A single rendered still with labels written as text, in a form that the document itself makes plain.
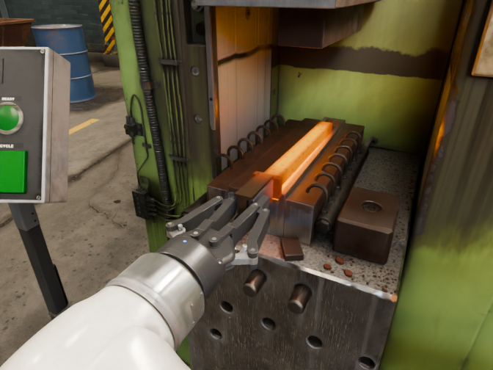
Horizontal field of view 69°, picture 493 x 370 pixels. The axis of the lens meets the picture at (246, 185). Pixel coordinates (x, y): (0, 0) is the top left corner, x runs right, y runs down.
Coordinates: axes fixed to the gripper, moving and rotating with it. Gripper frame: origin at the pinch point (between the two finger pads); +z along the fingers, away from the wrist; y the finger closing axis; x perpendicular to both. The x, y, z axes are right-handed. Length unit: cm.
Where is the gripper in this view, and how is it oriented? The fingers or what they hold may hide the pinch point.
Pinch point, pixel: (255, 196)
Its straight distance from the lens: 54.1
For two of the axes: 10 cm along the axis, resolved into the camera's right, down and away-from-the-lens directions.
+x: 0.0, -8.8, -4.8
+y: 8.9, 2.1, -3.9
